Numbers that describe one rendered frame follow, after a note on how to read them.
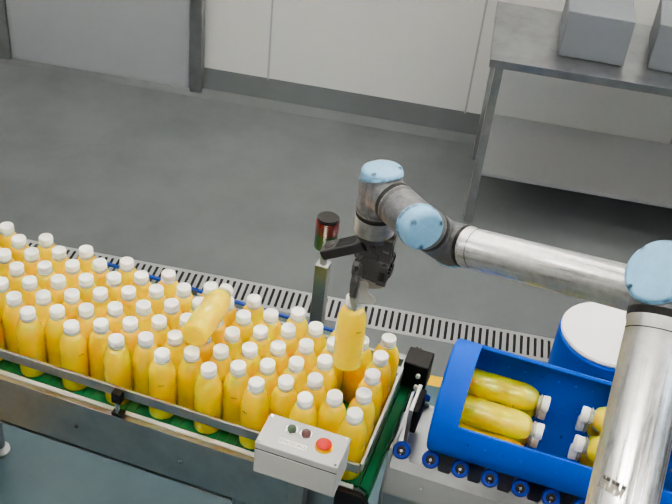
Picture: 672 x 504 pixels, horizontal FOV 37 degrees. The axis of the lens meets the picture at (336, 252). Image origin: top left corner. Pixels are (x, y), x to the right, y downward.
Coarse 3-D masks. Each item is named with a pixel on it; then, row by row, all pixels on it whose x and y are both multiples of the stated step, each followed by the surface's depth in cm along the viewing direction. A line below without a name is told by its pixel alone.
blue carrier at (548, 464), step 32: (480, 352) 251; (448, 384) 232; (544, 384) 252; (576, 384) 248; (608, 384) 237; (448, 416) 232; (576, 416) 252; (448, 448) 237; (480, 448) 233; (512, 448) 230; (544, 448) 252; (544, 480) 233; (576, 480) 228
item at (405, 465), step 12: (408, 456) 248; (396, 468) 249; (408, 468) 248; (420, 468) 247; (432, 480) 247; (444, 480) 246; (456, 480) 246; (468, 480) 245; (480, 480) 245; (468, 492) 245; (480, 492) 244; (492, 492) 244; (504, 492) 243
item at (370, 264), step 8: (360, 240) 218; (392, 240) 219; (368, 248) 220; (376, 248) 220; (384, 248) 218; (392, 248) 218; (360, 256) 222; (368, 256) 222; (376, 256) 221; (384, 256) 220; (392, 256) 221; (360, 264) 221; (368, 264) 220; (376, 264) 220; (384, 264) 221; (392, 264) 223; (360, 272) 222; (368, 272) 223; (376, 272) 222; (384, 272) 220; (376, 280) 222; (384, 280) 221
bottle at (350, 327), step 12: (348, 312) 231; (360, 312) 232; (336, 324) 235; (348, 324) 232; (360, 324) 232; (336, 336) 236; (348, 336) 233; (360, 336) 235; (336, 348) 238; (348, 348) 236; (360, 348) 237; (336, 360) 240; (348, 360) 238; (360, 360) 240
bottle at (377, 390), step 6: (360, 384) 250; (366, 384) 248; (372, 384) 247; (378, 384) 249; (372, 390) 248; (378, 390) 248; (372, 396) 248; (378, 396) 249; (378, 402) 250; (378, 408) 252; (378, 414) 253; (372, 432) 256
